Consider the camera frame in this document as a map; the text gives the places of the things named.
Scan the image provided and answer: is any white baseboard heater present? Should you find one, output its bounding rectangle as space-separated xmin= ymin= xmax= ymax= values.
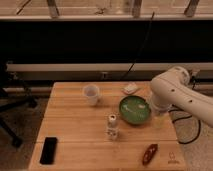
xmin=7 ymin=62 xmax=213 ymax=81

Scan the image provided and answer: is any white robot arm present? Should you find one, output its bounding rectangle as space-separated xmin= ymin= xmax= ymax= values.
xmin=149 ymin=66 xmax=213 ymax=127

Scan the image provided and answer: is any dark red chili pepper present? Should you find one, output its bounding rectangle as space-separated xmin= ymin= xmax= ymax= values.
xmin=142 ymin=144 xmax=158 ymax=166

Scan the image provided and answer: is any translucent white plastic cup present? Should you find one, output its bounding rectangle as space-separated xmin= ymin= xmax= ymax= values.
xmin=83 ymin=84 xmax=100 ymax=106

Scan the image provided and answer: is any black smartphone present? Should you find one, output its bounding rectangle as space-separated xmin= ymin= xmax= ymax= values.
xmin=40 ymin=137 xmax=57 ymax=165

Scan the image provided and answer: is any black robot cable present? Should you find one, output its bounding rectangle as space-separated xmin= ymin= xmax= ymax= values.
xmin=168 ymin=105 xmax=202 ymax=145

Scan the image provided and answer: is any green ceramic bowl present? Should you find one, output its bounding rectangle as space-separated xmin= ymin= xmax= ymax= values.
xmin=119 ymin=95 xmax=151 ymax=125

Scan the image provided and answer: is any black hanging cable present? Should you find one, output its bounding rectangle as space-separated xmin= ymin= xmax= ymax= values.
xmin=120 ymin=11 xmax=156 ymax=82

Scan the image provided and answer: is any black office chair base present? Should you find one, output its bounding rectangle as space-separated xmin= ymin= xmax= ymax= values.
xmin=0 ymin=63 xmax=38 ymax=149

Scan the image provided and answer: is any small clear glass bottle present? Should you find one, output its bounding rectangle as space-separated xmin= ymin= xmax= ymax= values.
xmin=107 ymin=114 xmax=118 ymax=140

